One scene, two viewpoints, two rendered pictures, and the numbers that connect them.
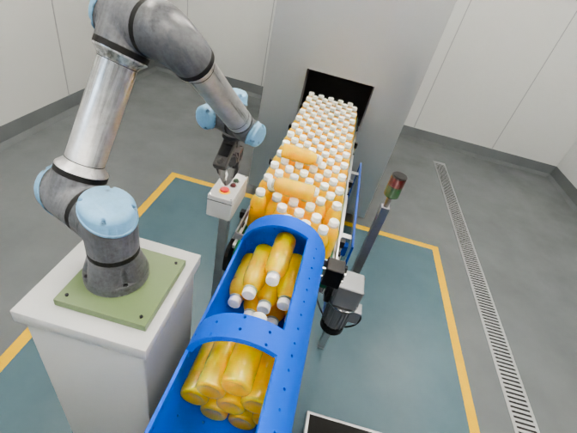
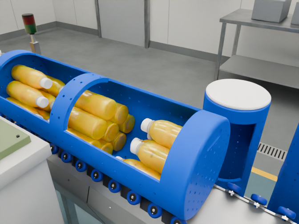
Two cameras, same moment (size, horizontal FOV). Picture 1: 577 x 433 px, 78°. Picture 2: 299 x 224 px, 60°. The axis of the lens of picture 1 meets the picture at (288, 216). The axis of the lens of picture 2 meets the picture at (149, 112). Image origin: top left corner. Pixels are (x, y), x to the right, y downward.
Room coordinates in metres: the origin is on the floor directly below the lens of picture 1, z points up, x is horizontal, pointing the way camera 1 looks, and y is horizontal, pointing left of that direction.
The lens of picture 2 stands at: (-0.10, 0.53, 1.58)
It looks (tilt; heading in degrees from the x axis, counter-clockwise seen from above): 32 degrees down; 302
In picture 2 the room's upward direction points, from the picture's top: straight up
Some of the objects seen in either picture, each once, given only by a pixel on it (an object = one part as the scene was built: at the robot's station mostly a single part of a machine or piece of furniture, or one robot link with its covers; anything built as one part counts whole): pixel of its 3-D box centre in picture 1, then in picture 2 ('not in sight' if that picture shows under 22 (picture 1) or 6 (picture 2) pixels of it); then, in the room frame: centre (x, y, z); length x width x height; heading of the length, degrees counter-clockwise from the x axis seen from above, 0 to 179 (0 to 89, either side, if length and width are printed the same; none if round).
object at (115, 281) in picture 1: (115, 259); not in sight; (0.56, 0.38, 1.22); 0.15 x 0.15 x 0.10
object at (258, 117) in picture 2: not in sight; (222, 166); (0.11, -0.54, 0.59); 0.28 x 0.28 x 0.88
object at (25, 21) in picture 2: (397, 181); (28, 19); (1.31, -0.40, 1.23); 0.06 x 0.06 x 0.04
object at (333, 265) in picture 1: (331, 273); not in sight; (0.98, -0.22, 0.95); 0.10 x 0.07 x 0.10; 87
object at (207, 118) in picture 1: (218, 116); not in sight; (1.04, 0.29, 1.43); 0.11 x 0.11 x 0.08; 65
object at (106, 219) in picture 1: (107, 222); not in sight; (0.56, 0.39, 1.34); 0.13 x 0.12 x 0.14; 65
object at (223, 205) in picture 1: (227, 194); not in sight; (1.17, 0.26, 1.05); 0.20 x 0.10 x 0.10; 177
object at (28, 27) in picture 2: (392, 190); (30, 27); (1.31, -0.40, 1.18); 0.06 x 0.06 x 0.05
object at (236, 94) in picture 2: not in sight; (237, 93); (0.11, -0.54, 1.03); 0.28 x 0.28 x 0.01
